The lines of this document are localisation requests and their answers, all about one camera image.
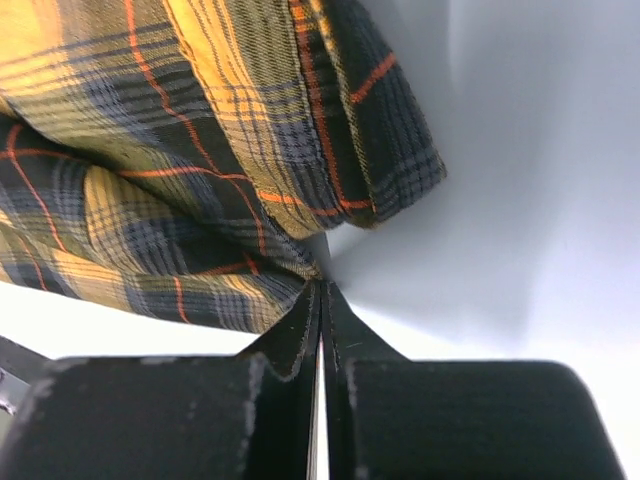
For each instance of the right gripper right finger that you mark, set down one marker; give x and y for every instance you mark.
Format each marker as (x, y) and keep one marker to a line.
(390, 417)

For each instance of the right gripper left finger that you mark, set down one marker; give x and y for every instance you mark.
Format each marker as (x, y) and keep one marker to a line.
(250, 415)

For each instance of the yellow plaid long sleeve shirt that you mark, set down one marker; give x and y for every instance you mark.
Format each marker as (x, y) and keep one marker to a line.
(173, 158)

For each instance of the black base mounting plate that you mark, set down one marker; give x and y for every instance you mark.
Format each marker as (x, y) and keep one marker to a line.
(20, 368)

